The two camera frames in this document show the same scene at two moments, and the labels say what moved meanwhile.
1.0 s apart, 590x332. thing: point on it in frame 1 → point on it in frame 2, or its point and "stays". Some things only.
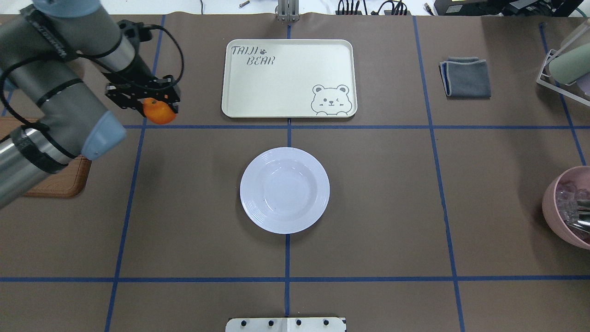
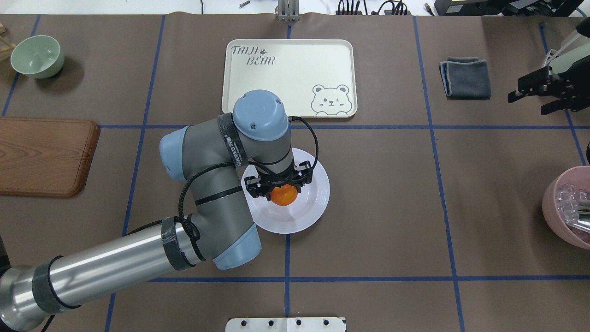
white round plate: x=285 y=190 stays
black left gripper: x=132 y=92 → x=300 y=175
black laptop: x=540 y=8 stays
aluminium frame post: x=288 y=10 stays
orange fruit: x=158 y=111 → x=284 y=195
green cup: x=571 y=65 stays
